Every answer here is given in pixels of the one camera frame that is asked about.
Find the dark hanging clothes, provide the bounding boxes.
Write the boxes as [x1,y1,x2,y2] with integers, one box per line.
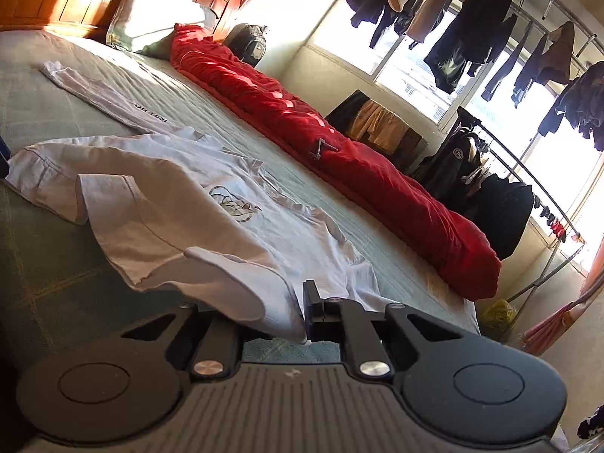
[346,0,603,150]

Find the metal clothes drying rack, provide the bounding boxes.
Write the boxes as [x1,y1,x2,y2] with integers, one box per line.
[461,0,603,297]

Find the pink curtain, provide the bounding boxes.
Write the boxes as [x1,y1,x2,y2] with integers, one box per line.
[520,241,604,356]

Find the white t-shirt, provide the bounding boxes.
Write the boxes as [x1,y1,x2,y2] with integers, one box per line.
[6,62,387,342]

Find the green plaid bed sheet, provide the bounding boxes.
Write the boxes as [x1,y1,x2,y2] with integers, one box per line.
[1,31,478,367]

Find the yellow plastic bag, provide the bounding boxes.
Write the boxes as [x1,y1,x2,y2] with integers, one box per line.
[478,299,517,341]

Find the red quilt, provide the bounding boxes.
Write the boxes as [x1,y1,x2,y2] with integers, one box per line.
[170,23,501,302]

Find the white pillow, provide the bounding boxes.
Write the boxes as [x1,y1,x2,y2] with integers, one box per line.
[105,0,218,60]

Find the orange cloth on chair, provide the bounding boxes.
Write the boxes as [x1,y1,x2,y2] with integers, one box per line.
[325,90,427,173]

